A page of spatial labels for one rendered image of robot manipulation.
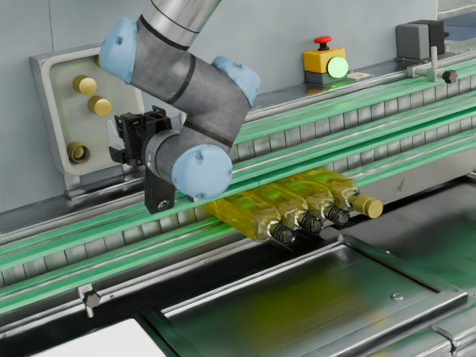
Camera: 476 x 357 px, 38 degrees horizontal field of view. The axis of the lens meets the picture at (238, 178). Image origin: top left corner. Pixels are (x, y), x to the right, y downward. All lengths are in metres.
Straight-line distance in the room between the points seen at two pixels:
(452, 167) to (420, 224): 0.25
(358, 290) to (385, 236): 0.30
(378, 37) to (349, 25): 0.09
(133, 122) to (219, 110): 0.21
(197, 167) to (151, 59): 0.15
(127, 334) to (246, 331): 0.21
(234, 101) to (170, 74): 0.10
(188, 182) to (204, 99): 0.11
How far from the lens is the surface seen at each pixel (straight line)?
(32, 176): 1.39
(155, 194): 1.11
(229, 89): 0.93
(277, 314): 1.20
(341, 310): 1.20
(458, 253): 1.44
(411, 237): 1.51
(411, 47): 1.71
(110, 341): 1.22
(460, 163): 1.79
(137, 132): 1.09
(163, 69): 0.89
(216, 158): 0.91
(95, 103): 1.32
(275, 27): 1.55
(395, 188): 1.66
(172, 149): 0.95
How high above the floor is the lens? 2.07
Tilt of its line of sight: 58 degrees down
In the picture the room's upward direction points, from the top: 116 degrees clockwise
